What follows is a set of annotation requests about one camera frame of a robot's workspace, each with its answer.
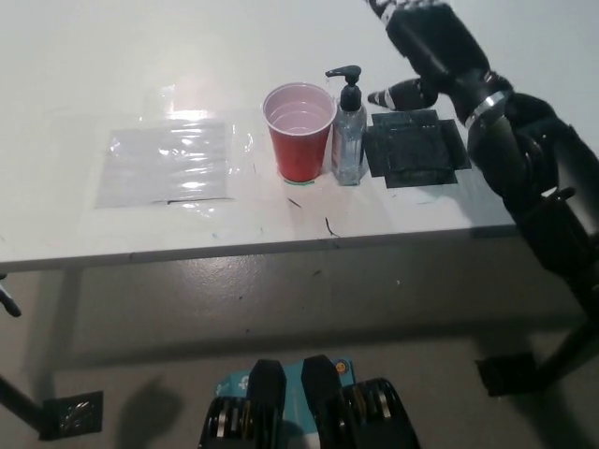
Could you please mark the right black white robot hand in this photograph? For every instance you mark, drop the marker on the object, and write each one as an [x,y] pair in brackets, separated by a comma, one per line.
[435,42]

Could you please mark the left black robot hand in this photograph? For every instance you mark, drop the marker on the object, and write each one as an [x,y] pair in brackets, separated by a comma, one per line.
[8,299]

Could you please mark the clear hand soap pump bottle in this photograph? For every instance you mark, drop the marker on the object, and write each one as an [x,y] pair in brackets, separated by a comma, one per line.
[350,135]

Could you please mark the black table leg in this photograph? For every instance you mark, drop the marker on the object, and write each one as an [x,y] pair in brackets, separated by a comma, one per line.
[18,404]
[573,346]

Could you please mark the black tape patch on table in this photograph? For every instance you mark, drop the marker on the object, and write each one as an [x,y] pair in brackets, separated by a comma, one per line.
[412,149]

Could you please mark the red plastic cup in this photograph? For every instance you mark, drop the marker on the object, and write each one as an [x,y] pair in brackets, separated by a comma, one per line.
[299,149]

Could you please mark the clear plastic sheet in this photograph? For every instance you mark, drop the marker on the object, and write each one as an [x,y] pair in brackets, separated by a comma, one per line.
[164,161]

